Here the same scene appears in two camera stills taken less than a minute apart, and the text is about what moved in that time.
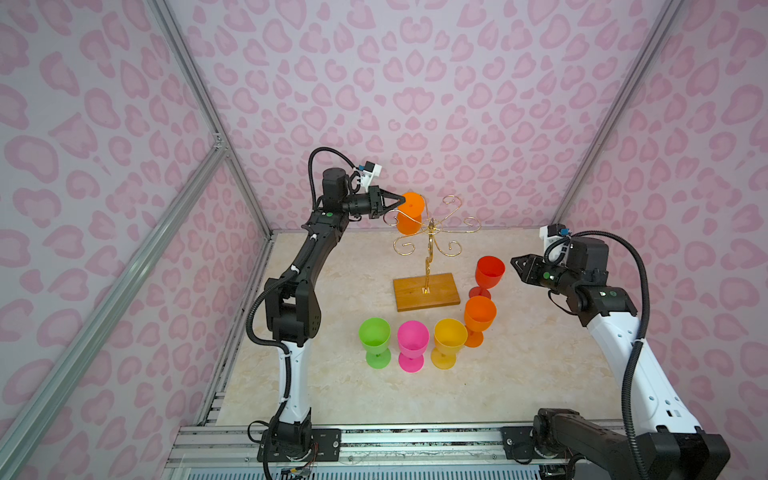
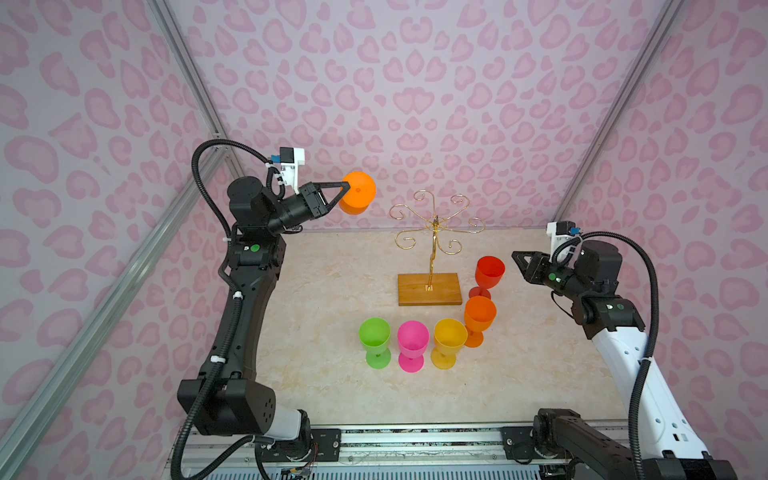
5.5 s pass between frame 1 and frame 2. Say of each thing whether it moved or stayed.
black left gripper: moved
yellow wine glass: stayed
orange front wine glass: stayed
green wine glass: stayed
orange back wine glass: moved
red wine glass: stayed
